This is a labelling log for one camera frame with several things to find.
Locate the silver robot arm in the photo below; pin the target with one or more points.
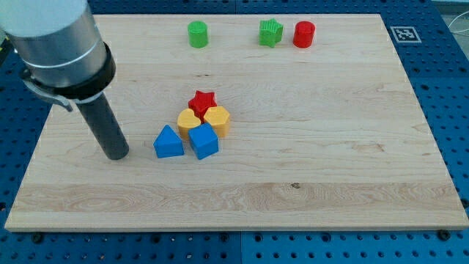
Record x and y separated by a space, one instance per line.
60 44

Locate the wooden board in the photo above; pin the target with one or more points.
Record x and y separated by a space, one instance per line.
326 138

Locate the yellow hexagon block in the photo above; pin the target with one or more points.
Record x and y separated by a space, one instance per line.
219 118

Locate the blue cube block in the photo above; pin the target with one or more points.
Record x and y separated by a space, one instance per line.
203 141

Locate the red star block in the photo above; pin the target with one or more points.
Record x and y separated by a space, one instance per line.
201 102

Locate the yellow heart block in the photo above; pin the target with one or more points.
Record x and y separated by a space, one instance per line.
186 121

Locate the blue triangle block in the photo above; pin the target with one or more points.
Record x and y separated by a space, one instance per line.
168 143

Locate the green star block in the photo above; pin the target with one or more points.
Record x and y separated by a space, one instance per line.
270 32

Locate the green cylinder block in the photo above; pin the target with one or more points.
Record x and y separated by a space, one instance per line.
198 34

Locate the red cylinder block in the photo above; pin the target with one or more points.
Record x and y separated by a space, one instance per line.
304 34

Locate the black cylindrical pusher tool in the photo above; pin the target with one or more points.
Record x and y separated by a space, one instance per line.
103 124

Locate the white fiducial marker tag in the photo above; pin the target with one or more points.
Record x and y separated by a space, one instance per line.
405 34

